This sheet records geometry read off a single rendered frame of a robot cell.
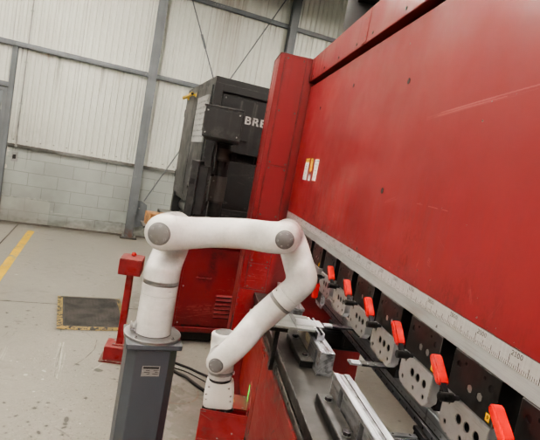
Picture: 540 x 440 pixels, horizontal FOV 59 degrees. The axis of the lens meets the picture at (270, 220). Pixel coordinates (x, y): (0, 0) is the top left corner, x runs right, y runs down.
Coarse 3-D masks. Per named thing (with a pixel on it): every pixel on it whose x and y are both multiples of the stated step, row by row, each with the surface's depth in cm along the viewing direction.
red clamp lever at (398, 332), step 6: (396, 324) 114; (396, 330) 113; (402, 330) 114; (396, 336) 112; (402, 336) 112; (396, 342) 112; (402, 342) 112; (402, 348) 111; (396, 354) 110; (402, 354) 109; (408, 354) 109
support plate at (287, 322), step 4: (288, 316) 210; (296, 316) 212; (300, 316) 213; (304, 316) 214; (280, 320) 202; (284, 320) 203; (288, 320) 204; (292, 320) 205; (276, 324) 196; (280, 324) 197; (284, 324) 198; (288, 324) 199; (292, 324) 200; (288, 328) 196; (292, 328) 196; (296, 328) 196; (300, 328) 197; (304, 328) 197; (308, 328) 198; (312, 328) 199
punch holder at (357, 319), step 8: (360, 280) 151; (360, 288) 150; (368, 288) 144; (376, 288) 139; (360, 296) 149; (368, 296) 143; (376, 296) 139; (360, 304) 148; (376, 304) 140; (352, 312) 152; (360, 312) 146; (376, 312) 140; (352, 320) 151; (360, 320) 145; (368, 320) 140; (360, 328) 144; (368, 328) 140; (360, 336) 143; (368, 336) 141
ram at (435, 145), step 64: (448, 0) 123; (512, 0) 95; (384, 64) 162; (448, 64) 117; (512, 64) 92; (320, 128) 238; (384, 128) 152; (448, 128) 112; (512, 128) 89; (320, 192) 218; (384, 192) 144; (448, 192) 107; (512, 192) 86; (384, 256) 136; (448, 256) 103; (512, 256) 83; (512, 320) 80; (512, 384) 78
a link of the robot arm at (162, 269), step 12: (180, 216) 157; (156, 252) 160; (168, 252) 160; (180, 252) 161; (156, 264) 154; (168, 264) 156; (180, 264) 159; (144, 276) 155; (156, 276) 153; (168, 276) 154
